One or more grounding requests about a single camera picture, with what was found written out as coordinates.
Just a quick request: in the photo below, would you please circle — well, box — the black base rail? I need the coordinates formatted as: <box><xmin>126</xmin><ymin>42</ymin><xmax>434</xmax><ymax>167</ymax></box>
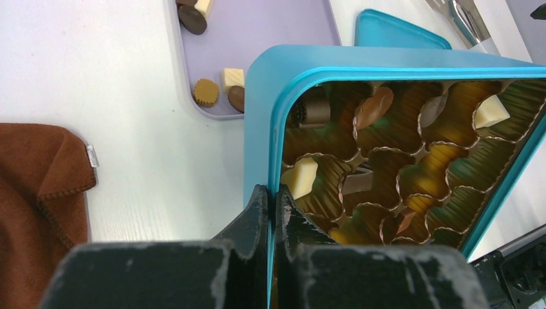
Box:
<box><xmin>471</xmin><ymin>236</ymin><xmax>545</xmax><ymax>308</ymax></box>

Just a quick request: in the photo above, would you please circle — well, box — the white chocolate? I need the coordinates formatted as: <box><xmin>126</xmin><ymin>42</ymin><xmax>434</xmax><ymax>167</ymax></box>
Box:
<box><xmin>280</xmin><ymin>157</ymin><xmax>318</xmax><ymax>200</ymax></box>
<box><xmin>474</xmin><ymin>95</ymin><xmax>511</xmax><ymax>129</ymax></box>

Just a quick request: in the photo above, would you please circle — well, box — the purple chocolate tray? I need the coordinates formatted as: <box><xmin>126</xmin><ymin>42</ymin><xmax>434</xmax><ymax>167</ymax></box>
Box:
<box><xmin>165</xmin><ymin>1</ymin><xmax>341</xmax><ymax>120</ymax></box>

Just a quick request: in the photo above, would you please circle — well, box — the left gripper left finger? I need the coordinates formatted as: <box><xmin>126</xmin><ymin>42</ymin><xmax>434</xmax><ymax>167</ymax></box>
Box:
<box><xmin>39</xmin><ymin>185</ymin><xmax>268</xmax><ymax>308</ymax></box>

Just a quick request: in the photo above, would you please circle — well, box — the teal box lid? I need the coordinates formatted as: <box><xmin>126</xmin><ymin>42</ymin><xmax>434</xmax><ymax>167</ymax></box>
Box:
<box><xmin>353</xmin><ymin>9</ymin><xmax>452</xmax><ymax>50</ymax></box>

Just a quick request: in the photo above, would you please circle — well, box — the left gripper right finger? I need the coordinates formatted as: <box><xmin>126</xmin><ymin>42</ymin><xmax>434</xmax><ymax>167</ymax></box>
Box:
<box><xmin>276</xmin><ymin>185</ymin><xmax>489</xmax><ymax>308</ymax></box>

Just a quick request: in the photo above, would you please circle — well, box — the brown cloth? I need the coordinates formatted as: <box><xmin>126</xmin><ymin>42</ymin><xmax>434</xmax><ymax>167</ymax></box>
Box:
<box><xmin>1</xmin><ymin>123</ymin><xmax>97</xmax><ymax>308</ymax></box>

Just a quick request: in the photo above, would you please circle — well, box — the teal chocolate box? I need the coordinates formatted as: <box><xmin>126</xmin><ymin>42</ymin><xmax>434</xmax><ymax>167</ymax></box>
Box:
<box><xmin>244</xmin><ymin>45</ymin><xmax>545</xmax><ymax>304</ymax></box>

